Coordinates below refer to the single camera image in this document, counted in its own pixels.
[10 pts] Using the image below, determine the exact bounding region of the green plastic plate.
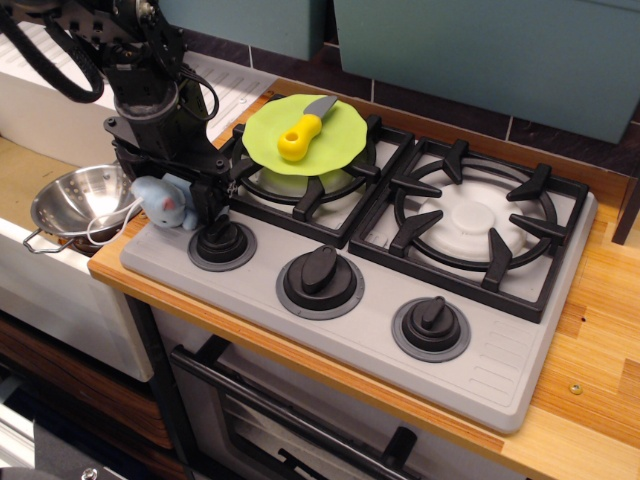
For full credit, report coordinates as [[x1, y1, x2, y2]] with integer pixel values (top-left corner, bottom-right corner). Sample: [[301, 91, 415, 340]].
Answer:
[[242, 94, 368, 177]]

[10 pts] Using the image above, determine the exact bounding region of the left black burner grate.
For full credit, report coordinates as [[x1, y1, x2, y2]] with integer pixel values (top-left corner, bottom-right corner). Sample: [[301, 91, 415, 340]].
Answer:
[[222, 115, 415, 248]]

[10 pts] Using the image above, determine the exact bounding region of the black burner grate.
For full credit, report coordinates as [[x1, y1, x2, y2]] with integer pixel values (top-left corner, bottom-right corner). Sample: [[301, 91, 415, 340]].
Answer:
[[349, 138, 597, 323], [222, 115, 415, 248]]

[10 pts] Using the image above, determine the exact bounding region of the right black stove knob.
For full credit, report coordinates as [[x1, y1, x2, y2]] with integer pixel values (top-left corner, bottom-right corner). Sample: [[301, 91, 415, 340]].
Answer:
[[391, 296, 471, 363]]

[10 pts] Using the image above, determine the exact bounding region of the grey toy stove top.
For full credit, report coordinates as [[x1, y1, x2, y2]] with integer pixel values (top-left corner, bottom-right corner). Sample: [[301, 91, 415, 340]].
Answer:
[[118, 119, 599, 435]]

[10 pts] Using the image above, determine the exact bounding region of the left black stove knob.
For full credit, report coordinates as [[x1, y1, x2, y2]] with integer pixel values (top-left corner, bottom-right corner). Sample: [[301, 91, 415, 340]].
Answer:
[[188, 214, 257, 272]]

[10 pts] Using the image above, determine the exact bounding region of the yellow handled toy knife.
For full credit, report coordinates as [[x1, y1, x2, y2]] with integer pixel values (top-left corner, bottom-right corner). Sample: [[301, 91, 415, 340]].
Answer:
[[277, 96, 337, 162]]

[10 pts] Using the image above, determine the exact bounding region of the black braided cable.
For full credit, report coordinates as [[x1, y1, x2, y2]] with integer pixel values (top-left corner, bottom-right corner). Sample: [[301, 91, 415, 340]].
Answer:
[[0, 7, 106, 105]]

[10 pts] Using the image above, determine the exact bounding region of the steel colander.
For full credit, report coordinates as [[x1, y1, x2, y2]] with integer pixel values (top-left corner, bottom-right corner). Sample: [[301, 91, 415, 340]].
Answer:
[[23, 164, 141, 256]]

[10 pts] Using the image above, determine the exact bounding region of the middle black stove knob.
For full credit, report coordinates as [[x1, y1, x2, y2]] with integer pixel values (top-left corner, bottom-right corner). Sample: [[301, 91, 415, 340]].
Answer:
[[276, 245, 365, 321]]

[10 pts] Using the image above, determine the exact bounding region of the toy oven door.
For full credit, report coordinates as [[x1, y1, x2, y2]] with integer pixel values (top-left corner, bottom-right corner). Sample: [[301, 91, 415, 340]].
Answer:
[[170, 336, 415, 479]]

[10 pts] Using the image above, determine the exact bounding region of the black stove knob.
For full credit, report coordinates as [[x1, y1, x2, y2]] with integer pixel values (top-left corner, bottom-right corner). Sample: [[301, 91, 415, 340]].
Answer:
[[188, 214, 257, 272], [276, 245, 365, 321], [391, 296, 471, 363]]

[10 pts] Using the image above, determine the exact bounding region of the light blue plush toy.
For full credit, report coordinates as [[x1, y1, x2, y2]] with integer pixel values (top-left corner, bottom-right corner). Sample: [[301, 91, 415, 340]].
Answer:
[[131, 174, 198, 231]]

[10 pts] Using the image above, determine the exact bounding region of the right black burner grate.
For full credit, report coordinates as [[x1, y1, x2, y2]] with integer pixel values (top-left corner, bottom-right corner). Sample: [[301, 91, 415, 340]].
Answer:
[[349, 138, 597, 323]]

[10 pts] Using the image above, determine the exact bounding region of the white toy sink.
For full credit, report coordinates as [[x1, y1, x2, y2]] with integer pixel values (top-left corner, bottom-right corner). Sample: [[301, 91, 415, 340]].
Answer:
[[0, 22, 276, 384]]

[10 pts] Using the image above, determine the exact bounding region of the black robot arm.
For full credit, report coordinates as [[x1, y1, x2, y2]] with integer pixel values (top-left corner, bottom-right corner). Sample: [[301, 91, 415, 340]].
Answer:
[[1, 1, 233, 225]]

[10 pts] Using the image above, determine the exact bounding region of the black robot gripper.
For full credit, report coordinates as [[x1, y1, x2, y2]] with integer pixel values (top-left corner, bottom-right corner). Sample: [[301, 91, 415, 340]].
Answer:
[[104, 99, 233, 224]]

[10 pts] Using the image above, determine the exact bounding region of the teal box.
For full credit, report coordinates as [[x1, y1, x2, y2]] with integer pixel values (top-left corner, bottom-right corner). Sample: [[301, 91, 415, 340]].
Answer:
[[334, 1, 639, 143]]

